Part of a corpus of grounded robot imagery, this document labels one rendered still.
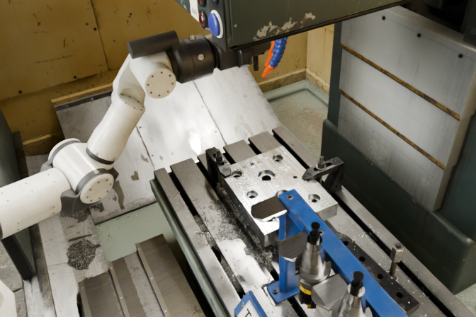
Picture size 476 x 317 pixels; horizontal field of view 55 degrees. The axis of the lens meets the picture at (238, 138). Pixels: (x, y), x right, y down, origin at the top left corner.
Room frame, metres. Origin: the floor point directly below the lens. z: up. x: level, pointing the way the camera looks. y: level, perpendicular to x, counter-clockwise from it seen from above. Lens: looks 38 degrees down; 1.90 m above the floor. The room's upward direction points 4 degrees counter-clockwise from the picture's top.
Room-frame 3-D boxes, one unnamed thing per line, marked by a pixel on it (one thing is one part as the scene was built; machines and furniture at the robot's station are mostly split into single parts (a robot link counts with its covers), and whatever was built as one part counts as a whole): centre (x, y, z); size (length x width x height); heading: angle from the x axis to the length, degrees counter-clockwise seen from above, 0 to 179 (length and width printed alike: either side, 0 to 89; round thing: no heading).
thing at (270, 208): (0.65, -0.05, 1.21); 0.07 x 0.05 x 0.01; 114
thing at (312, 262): (0.50, -0.12, 1.26); 0.04 x 0.04 x 0.07
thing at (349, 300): (0.40, -0.16, 1.26); 0.04 x 0.04 x 0.07
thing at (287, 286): (0.67, -0.10, 1.05); 0.10 x 0.05 x 0.30; 114
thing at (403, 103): (1.10, -0.46, 1.16); 0.48 x 0.05 x 0.51; 24
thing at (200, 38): (0.87, 0.04, 1.46); 0.13 x 0.12 x 0.10; 24
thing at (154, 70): (0.82, 0.14, 1.47); 0.11 x 0.11 x 0.11; 24
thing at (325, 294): (0.45, -0.14, 1.21); 0.07 x 0.05 x 0.01; 114
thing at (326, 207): (0.95, -0.10, 0.97); 0.29 x 0.23 x 0.05; 24
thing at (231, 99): (1.52, 0.22, 0.75); 0.89 x 0.67 x 0.26; 114
